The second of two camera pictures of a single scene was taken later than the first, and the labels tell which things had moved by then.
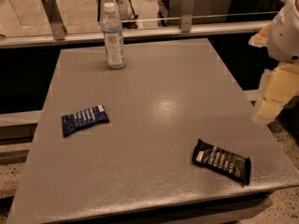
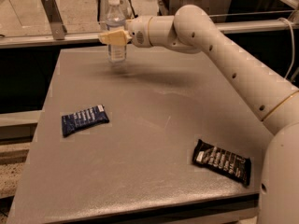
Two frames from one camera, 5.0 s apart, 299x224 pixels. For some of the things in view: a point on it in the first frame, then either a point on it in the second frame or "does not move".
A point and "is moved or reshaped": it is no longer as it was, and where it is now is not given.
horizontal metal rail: x=94 y=36 does not move
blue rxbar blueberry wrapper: x=88 y=117 does not move
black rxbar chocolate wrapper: x=230 y=163 does not move
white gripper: x=286 y=37 → x=137 y=32
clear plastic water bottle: x=113 y=38 is moved or reshaped
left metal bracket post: x=53 y=15 does not move
